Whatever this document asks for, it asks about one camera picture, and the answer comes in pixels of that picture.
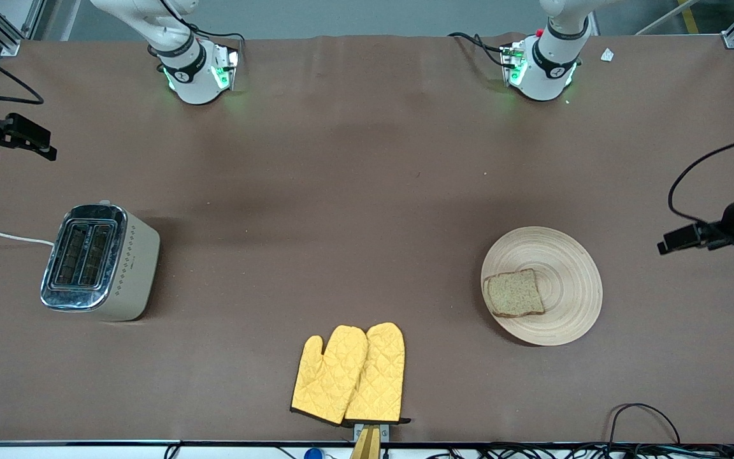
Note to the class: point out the white paper scrap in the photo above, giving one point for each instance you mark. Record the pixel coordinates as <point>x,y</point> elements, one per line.
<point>607,55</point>

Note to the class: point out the yellow oven mitt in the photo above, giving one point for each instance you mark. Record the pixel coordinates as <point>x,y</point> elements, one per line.
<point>380,376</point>
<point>329,376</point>

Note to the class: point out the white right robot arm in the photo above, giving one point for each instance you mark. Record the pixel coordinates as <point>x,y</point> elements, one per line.
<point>192,76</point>

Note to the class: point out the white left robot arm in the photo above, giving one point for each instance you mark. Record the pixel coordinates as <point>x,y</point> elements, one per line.
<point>548,70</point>

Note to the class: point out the beige chrome toaster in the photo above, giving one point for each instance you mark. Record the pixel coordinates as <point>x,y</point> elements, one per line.
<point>131,268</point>

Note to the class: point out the blue round cap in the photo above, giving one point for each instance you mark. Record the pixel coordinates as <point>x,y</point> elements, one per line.
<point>313,454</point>

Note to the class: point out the yellow camera mount bracket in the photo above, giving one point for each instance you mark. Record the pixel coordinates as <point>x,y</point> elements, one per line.
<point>368,440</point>

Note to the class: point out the brown bread slice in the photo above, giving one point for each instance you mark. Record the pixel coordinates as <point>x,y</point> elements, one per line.
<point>513,293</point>

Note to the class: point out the round wooden plate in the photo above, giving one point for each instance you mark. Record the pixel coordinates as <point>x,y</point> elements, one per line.
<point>564,280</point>

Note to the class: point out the brown table cover mat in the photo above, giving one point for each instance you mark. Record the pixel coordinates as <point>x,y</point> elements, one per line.
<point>367,159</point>

